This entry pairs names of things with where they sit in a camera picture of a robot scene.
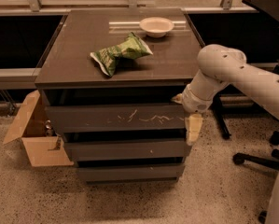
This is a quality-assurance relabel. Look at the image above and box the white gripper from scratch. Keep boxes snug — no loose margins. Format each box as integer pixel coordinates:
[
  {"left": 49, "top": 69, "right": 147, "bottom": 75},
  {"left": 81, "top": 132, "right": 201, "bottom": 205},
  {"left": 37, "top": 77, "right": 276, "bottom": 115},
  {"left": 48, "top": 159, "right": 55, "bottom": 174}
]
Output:
[{"left": 171, "top": 85, "right": 213, "bottom": 145}]

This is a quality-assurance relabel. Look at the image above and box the grey top drawer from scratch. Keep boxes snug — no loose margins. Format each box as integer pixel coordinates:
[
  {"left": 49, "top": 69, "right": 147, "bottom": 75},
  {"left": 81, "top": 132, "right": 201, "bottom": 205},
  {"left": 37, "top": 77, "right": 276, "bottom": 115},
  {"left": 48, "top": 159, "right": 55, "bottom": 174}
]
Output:
[{"left": 46, "top": 104, "right": 185, "bottom": 133}]

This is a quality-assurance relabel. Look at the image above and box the grey drawer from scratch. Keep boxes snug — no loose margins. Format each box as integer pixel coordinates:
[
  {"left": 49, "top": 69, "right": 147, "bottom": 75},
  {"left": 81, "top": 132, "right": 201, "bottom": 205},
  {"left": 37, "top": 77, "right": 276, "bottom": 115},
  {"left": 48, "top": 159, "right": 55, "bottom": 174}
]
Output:
[
  {"left": 46, "top": 104, "right": 185, "bottom": 133},
  {"left": 64, "top": 139, "right": 191, "bottom": 161},
  {"left": 77, "top": 164, "right": 185, "bottom": 182}
]

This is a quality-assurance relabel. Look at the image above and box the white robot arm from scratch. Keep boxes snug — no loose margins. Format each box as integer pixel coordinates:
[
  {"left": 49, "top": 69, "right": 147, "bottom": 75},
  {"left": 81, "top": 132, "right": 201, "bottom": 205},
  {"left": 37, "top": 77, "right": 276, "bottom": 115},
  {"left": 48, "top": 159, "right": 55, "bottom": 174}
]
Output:
[{"left": 172, "top": 44, "right": 279, "bottom": 224}]

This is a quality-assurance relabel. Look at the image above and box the grey middle drawer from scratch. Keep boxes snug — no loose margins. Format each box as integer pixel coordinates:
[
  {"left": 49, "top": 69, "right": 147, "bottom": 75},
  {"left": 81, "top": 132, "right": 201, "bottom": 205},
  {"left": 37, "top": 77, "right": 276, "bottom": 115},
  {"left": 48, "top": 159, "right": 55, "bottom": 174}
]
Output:
[{"left": 64, "top": 139, "right": 191, "bottom": 161}]

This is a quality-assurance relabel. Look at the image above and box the grey drawer cabinet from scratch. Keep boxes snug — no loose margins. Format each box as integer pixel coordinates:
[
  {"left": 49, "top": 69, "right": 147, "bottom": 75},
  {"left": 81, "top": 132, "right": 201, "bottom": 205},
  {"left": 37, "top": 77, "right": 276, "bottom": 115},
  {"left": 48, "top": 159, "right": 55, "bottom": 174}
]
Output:
[{"left": 35, "top": 8, "right": 217, "bottom": 185}]

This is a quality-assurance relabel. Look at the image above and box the grey bottom drawer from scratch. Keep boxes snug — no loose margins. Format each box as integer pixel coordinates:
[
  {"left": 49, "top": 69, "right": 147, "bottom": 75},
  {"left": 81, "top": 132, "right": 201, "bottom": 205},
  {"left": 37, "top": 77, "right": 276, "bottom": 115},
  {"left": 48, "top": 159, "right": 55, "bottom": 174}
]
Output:
[{"left": 77, "top": 164, "right": 185, "bottom": 182}]

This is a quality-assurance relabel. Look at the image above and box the black side table top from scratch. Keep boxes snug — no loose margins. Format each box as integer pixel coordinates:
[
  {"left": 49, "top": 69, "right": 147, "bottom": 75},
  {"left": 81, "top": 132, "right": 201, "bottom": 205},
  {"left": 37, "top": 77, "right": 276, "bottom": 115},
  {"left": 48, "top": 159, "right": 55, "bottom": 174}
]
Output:
[{"left": 242, "top": 0, "right": 279, "bottom": 22}]

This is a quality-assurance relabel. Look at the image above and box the open cardboard box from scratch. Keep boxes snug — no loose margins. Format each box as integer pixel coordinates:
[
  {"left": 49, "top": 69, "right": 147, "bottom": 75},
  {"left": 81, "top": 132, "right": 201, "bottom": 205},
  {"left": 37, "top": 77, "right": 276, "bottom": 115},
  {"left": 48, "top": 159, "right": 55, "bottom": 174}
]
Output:
[{"left": 4, "top": 91, "right": 74, "bottom": 167}]

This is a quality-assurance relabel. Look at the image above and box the black table leg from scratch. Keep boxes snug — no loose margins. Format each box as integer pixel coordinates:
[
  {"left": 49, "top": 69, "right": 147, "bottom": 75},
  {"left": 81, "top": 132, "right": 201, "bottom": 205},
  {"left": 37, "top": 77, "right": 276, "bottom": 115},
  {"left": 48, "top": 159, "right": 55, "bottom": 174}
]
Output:
[{"left": 212, "top": 94, "right": 230, "bottom": 140}]

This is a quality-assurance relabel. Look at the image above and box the green chip bag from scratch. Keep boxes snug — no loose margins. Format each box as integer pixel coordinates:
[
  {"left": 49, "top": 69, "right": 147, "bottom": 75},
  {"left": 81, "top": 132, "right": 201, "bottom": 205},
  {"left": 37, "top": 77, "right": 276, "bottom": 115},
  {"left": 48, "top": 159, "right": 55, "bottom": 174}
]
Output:
[{"left": 90, "top": 32, "right": 153, "bottom": 77}]

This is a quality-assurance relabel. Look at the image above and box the white paper bowl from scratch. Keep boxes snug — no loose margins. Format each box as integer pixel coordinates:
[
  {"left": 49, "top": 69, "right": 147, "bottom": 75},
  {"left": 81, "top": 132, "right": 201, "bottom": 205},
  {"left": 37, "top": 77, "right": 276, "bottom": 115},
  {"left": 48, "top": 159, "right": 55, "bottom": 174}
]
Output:
[{"left": 139, "top": 17, "right": 174, "bottom": 38}]

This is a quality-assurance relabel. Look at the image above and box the black office chair base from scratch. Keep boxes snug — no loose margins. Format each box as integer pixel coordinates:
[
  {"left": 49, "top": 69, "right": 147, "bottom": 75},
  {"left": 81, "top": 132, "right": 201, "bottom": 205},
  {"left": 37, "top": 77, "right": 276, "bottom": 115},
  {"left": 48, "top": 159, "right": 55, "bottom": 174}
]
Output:
[{"left": 232, "top": 131, "right": 279, "bottom": 224}]

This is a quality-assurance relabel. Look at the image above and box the metal can in box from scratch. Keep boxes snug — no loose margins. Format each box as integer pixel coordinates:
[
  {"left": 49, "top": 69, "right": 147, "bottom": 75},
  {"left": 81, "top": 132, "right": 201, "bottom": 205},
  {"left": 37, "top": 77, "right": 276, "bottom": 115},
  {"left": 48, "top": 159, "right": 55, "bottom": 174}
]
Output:
[{"left": 45, "top": 120, "right": 54, "bottom": 136}]

